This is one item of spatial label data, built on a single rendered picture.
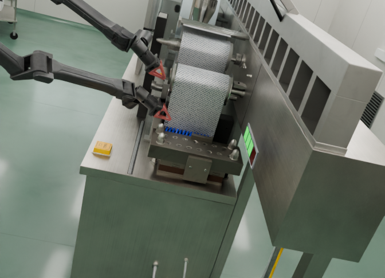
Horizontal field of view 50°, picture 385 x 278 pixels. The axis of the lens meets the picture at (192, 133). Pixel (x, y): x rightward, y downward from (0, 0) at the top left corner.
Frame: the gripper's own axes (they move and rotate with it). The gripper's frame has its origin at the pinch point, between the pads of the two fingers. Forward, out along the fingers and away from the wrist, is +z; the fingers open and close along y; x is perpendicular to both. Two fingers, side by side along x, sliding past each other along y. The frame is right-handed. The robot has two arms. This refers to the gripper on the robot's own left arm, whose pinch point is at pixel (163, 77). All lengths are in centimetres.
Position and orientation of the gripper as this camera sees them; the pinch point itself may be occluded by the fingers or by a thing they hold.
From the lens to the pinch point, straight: 185.9
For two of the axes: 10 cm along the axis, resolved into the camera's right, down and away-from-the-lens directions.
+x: 8.1, -5.1, -2.8
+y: 0.5, 5.4, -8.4
